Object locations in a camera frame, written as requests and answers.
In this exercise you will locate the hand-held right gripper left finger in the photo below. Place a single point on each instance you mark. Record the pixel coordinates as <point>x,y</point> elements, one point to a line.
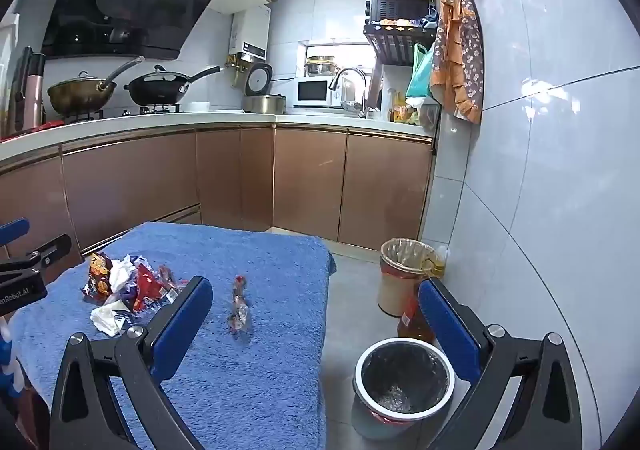
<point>182,325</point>

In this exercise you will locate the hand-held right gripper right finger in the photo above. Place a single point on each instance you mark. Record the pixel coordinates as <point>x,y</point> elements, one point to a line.
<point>445,325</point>

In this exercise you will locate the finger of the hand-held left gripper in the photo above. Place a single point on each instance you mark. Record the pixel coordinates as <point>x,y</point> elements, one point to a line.
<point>12,231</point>
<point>45,255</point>

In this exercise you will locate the clear red wrapper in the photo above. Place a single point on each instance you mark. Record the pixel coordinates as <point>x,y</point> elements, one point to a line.
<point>167,277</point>

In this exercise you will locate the red snack wrapper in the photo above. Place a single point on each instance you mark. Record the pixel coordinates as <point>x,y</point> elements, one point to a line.
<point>145,282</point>

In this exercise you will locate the orange snack packet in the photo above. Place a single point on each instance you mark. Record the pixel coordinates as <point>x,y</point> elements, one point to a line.
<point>98,275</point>

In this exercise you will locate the clear candy wrapper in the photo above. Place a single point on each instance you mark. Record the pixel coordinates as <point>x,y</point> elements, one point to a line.
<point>239,305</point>

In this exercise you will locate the white tissue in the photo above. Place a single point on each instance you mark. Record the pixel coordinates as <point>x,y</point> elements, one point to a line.
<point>107,317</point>
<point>120,275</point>

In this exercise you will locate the beige trash bin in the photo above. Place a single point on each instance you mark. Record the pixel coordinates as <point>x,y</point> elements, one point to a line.
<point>392,290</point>

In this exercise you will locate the amber oil bottle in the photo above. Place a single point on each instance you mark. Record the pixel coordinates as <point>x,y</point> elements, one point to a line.
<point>412,322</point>

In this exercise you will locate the purple wrapper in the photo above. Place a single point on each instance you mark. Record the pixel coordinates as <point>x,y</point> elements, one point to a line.
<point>131,299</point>

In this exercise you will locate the flat white tissue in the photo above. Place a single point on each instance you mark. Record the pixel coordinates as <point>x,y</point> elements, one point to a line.
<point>107,317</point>

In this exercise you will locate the blue towel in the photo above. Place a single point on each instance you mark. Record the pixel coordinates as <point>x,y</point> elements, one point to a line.
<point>280,355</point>

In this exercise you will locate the red board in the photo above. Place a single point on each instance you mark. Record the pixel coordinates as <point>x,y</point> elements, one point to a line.
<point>45,125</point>

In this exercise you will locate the pink thermos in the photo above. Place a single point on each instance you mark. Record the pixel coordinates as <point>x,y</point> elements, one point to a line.
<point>34,100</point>

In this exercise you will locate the black knife block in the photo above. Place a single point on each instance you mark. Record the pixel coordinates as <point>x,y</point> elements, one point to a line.
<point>17,95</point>

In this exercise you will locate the brass wok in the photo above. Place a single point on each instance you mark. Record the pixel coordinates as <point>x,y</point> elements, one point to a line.
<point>80,97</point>

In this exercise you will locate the gas stove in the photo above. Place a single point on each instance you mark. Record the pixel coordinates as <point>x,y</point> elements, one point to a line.
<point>160,109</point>

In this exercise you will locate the brown base cabinets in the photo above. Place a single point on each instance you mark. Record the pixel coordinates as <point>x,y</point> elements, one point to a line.
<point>310,185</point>

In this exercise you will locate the black wok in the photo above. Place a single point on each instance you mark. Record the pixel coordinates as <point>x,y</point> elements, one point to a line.
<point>155,87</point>

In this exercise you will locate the yellow food bags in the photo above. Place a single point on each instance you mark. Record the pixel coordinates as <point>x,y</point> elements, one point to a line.
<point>402,112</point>

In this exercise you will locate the rice cooker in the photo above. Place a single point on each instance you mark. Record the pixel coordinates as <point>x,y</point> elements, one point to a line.
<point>265,104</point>

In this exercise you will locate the metal faucet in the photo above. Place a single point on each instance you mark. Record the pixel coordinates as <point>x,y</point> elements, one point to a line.
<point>363,95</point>

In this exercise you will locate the green plastic bag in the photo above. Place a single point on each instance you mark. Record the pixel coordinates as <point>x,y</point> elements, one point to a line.
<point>419,80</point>

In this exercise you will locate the white microwave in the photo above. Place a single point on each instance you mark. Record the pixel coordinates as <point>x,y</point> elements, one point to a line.
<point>312,91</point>

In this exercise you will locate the orange patterned apron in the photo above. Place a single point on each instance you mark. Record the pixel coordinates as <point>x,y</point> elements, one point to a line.
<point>460,55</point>

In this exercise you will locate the glass bowl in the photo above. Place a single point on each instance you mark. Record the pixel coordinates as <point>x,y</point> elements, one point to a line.
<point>324,67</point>

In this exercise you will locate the white water heater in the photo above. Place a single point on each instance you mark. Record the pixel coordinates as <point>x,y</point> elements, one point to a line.
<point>252,30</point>

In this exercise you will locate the black toaster oven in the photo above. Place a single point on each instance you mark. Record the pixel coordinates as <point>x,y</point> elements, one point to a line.
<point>395,7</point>

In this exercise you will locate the black wall rack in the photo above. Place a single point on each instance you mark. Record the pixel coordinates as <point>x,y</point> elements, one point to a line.
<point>395,42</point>

